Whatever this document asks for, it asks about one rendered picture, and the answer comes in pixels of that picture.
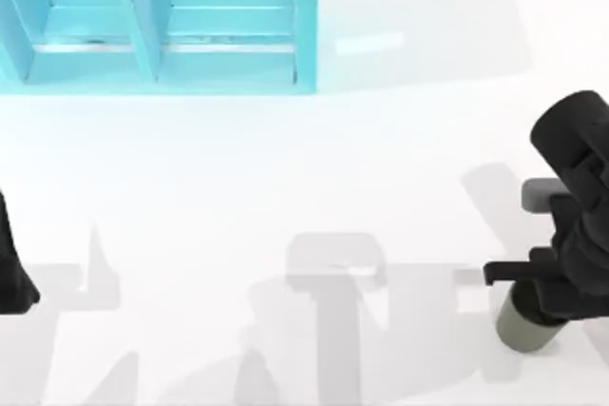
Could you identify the olive grey cylindrical cup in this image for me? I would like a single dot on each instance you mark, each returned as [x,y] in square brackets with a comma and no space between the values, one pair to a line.
[519,334]

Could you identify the light blue rack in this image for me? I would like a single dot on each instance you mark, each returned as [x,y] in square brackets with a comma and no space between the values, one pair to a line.
[143,21]

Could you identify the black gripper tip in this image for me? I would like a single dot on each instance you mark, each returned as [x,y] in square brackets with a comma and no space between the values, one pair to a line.
[12,277]

